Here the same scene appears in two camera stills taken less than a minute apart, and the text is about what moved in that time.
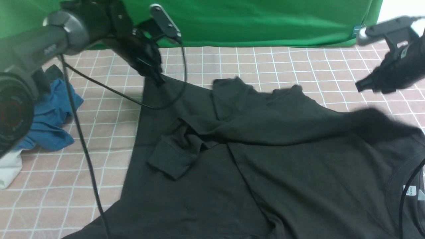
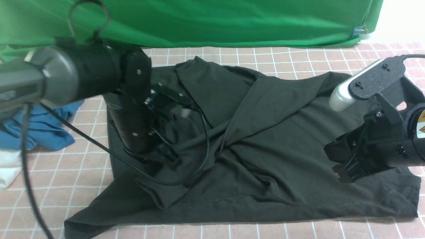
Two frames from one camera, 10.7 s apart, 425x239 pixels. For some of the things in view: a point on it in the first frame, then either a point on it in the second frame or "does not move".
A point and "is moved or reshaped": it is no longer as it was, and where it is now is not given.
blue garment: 53,108 does not move
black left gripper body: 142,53 → 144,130
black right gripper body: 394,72 → 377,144
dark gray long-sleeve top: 221,159 is moved or reshaped
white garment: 10,165 does not move
